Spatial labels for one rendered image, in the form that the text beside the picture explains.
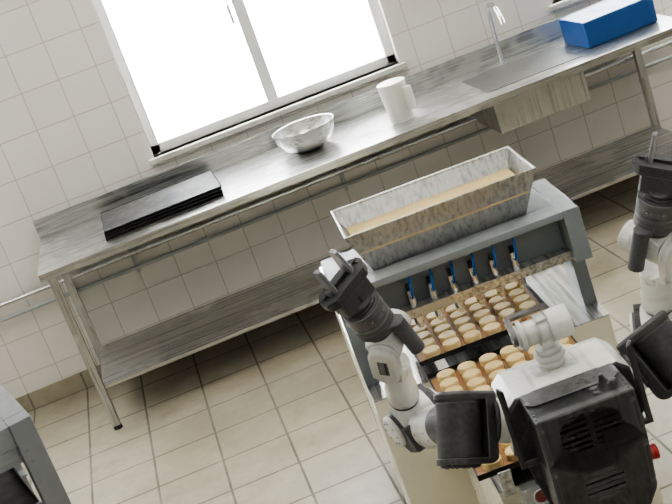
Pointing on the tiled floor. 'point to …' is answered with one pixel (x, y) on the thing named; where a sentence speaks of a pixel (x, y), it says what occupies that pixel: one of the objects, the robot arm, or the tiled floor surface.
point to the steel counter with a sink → (480, 102)
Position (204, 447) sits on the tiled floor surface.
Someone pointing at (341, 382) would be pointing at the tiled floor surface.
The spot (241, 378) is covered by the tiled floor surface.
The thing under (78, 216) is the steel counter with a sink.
